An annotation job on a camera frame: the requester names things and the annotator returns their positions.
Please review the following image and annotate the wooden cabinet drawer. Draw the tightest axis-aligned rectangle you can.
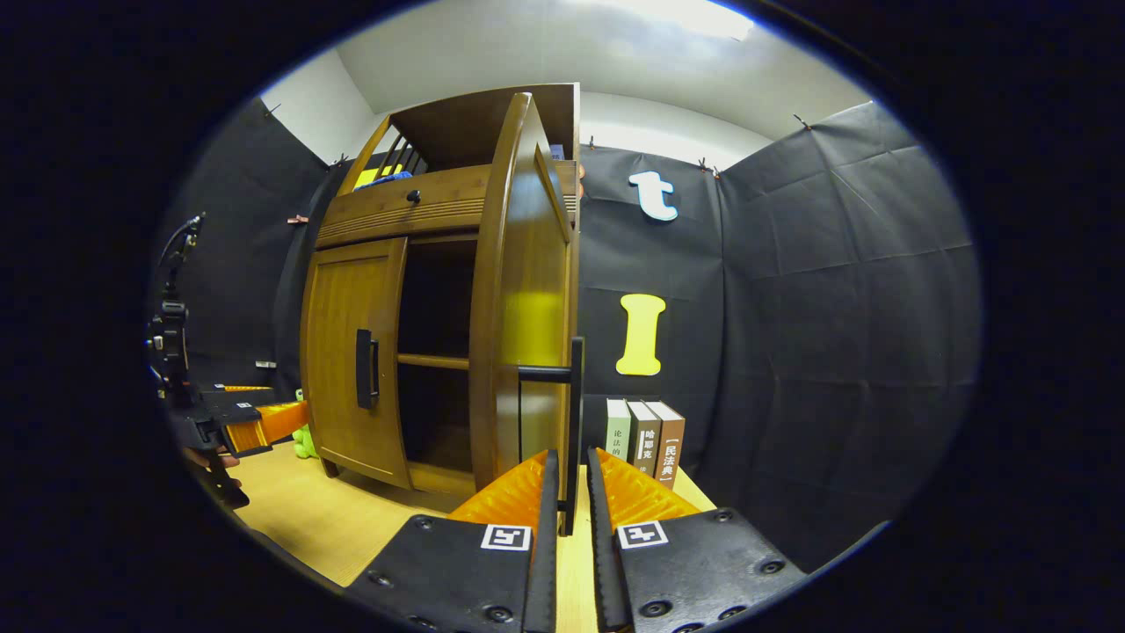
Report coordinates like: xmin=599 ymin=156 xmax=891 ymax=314
xmin=315 ymin=158 xmax=581 ymax=251

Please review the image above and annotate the dark brown book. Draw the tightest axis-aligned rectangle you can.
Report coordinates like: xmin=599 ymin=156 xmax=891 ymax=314
xmin=626 ymin=400 xmax=662 ymax=476

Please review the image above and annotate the green frog toy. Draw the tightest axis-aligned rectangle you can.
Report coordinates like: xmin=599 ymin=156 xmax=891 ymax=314
xmin=293 ymin=389 xmax=320 ymax=461

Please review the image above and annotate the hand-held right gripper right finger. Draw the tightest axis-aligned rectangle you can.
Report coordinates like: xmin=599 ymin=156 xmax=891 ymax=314
xmin=586 ymin=447 xmax=808 ymax=633

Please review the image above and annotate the grey-green book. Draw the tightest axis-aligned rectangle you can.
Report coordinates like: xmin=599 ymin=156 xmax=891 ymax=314
xmin=606 ymin=398 xmax=632 ymax=460

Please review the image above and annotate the wooden shoe cabinet door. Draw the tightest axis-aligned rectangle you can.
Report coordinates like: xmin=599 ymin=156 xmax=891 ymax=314
xmin=299 ymin=236 xmax=414 ymax=491
xmin=468 ymin=91 xmax=583 ymax=493

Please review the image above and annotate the black backdrop cloth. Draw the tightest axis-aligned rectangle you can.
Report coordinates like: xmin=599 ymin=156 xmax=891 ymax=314
xmin=145 ymin=97 xmax=983 ymax=572

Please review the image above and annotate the large ceiling light panel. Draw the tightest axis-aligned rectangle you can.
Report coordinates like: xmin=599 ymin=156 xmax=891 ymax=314
xmin=633 ymin=0 xmax=757 ymax=42

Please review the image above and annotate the reddish brown book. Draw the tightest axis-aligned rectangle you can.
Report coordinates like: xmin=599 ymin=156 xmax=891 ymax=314
xmin=646 ymin=401 xmax=686 ymax=489

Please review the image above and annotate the wooden double-door shoe cabinet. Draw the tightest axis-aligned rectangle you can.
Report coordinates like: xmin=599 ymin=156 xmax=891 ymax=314
xmin=299 ymin=82 xmax=585 ymax=498

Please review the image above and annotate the black door handle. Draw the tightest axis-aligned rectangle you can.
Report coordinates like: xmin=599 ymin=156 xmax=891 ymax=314
xmin=519 ymin=337 xmax=586 ymax=537
xmin=355 ymin=329 xmax=381 ymax=411

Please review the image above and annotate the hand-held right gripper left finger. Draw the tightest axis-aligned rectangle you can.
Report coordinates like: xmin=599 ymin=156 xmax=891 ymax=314
xmin=345 ymin=448 xmax=562 ymax=633

